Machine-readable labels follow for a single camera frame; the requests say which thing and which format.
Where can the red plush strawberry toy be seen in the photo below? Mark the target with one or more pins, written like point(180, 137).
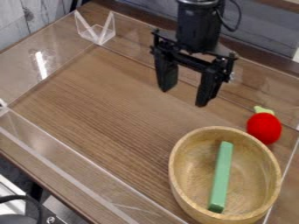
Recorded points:
point(264, 126)

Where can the clear acrylic tray wall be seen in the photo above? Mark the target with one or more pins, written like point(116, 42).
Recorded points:
point(91, 190)

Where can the green rectangular block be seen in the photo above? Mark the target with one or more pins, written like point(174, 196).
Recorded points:
point(218, 195)

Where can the black device with screw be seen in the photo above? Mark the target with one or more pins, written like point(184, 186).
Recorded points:
point(33, 216)

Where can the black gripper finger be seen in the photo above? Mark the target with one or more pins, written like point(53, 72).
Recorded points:
point(167, 70)
point(211, 81)

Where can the wooden bowl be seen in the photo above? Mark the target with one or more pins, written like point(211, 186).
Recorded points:
point(254, 179)

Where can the clear acrylic corner bracket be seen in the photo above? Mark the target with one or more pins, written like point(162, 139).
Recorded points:
point(99, 34)

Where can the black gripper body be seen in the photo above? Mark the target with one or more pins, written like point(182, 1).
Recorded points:
point(194, 46)

